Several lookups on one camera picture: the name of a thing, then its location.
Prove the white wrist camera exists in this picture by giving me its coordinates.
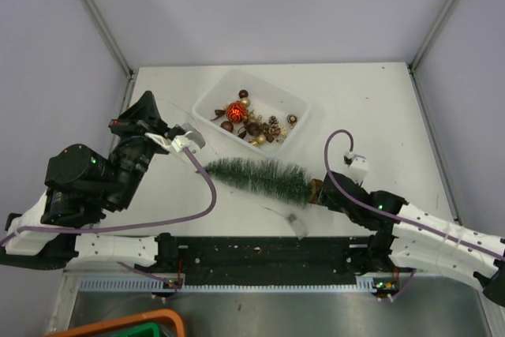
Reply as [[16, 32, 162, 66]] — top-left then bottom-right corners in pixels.
[[144, 123, 206, 163], [344, 151, 369, 185]]

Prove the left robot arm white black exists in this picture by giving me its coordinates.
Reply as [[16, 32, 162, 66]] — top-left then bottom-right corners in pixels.
[[1, 91, 183, 270]]

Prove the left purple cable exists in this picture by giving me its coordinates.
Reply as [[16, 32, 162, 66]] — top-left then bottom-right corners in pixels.
[[0, 147, 218, 298]]

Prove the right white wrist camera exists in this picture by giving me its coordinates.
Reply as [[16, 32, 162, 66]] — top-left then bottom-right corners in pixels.
[[344, 151, 369, 185]]

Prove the gold small bauble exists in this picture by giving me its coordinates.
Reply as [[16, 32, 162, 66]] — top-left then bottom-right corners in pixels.
[[240, 97, 250, 107]]

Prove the dark brown small bauble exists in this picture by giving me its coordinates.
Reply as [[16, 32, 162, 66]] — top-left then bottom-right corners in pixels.
[[238, 89, 249, 99]]

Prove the brown pine cone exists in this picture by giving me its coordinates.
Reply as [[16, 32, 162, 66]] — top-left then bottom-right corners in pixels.
[[268, 115, 279, 126]]

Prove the orange plastic crate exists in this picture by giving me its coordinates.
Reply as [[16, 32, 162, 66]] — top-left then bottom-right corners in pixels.
[[48, 309, 186, 337]]

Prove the grey cable duct strip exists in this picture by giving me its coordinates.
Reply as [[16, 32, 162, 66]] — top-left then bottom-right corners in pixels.
[[78, 275, 398, 296]]

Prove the green plastic crate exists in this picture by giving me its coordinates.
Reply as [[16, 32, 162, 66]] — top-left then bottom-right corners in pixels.
[[109, 322, 162, 337]]

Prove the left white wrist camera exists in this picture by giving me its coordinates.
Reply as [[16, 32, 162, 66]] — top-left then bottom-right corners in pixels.
[[144, 123, 206, 163]]

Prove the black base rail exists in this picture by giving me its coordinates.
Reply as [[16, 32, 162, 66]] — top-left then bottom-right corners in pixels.
[[137, 234, 395, 285]]

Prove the small green christmas tree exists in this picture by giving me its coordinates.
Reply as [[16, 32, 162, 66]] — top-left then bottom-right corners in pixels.
[[204, 157, 316, 208]]

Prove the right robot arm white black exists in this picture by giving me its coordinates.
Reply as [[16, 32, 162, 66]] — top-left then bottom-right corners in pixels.
[[309, 172, 504, 306]]

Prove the red glitter bauble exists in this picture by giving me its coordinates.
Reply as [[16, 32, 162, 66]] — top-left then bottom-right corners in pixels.
[[225, 102, 247, 124]]

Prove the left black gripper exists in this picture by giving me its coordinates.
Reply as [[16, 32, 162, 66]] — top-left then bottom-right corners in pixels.
[[108, 92, 178, 212]]

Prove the white plastic basket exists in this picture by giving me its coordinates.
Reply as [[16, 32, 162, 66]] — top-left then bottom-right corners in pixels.
[[192, 69, 311, 159]]

